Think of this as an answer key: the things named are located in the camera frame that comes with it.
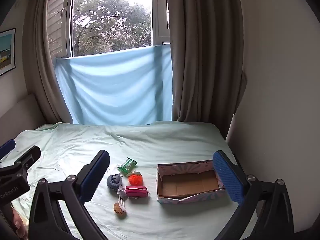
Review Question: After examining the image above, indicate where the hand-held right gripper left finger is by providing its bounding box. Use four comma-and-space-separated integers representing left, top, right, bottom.
28, 150, 110, 240

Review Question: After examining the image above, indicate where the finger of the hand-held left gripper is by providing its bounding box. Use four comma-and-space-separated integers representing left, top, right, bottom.
0, 145, 41, 171
0, 139, 16, 159

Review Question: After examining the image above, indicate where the beige curtain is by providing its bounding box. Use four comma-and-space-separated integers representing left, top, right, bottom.
22, 0, 75, 124
166, 0, 248, 137

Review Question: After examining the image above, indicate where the patterned cardboard box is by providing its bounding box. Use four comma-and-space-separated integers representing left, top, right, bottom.
156, 159, 227, 204

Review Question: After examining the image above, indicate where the framed wall picture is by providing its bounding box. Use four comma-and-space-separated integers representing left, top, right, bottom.
0, 27, 17, 77

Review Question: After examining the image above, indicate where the person's left hand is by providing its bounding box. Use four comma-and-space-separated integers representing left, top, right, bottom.
11, 209, 28, 239

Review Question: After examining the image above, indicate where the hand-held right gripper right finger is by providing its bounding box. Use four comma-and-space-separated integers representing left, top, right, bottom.
212, 150, 294, 240

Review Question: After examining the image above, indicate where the orange fuzzy pompom green leaf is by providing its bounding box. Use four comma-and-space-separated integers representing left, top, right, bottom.
126, 170, 144, 187

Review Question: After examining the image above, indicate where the green snack packet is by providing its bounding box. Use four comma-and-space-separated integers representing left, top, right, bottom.
117, 157, 138, 174

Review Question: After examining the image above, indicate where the mint green bed sheet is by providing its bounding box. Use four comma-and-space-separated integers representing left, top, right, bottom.
0, 121, 258, 240

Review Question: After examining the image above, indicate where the pink zipper pouch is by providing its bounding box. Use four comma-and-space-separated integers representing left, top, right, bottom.
124, 185, 150, 198

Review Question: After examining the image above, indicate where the light blue hanging cloth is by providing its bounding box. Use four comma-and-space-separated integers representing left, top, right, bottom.
54, 44, 173, 126

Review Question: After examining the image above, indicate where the white padded headboard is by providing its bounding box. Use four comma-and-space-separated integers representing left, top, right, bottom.
0, 94, 63, 130

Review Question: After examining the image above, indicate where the white framed window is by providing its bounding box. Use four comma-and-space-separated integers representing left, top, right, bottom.
46, 0, 172, 59

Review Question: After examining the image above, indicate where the blue-grey rolled sock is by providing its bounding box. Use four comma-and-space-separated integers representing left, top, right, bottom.
106, 174, 123, 190

